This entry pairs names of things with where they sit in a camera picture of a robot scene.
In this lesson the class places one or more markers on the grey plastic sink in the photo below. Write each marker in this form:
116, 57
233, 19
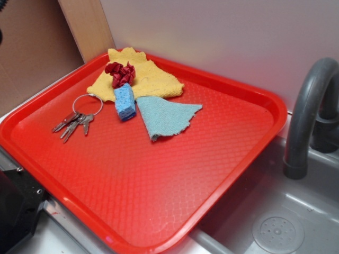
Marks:
266, 212

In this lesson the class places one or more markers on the crumpled red paper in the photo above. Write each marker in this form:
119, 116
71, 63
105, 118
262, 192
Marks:
121, 74

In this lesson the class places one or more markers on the light blue cloth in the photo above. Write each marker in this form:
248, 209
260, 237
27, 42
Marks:
163, 118

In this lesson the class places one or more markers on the grey toy faucet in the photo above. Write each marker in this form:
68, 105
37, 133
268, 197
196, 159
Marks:
314, 122

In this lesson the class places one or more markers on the red plastic tray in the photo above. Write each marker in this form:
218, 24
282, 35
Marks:
135, 194

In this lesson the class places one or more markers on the silver key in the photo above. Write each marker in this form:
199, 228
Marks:
86, 122
71, 128

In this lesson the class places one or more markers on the wooden post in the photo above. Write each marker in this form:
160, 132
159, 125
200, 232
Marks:
89, 27

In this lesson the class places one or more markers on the yellow cloth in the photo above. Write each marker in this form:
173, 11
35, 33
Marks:
150, 80

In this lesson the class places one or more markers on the blue sponge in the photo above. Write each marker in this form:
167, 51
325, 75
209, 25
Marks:
125, 102

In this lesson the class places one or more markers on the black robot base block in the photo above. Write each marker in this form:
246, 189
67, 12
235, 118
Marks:
22, 200

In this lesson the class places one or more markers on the brown cardboard panel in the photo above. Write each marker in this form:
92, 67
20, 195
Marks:
37, 49

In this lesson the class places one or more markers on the red-headed key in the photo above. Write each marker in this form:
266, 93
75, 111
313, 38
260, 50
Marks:
72, 116

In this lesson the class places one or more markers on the silver key right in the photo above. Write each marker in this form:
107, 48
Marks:
86, 122

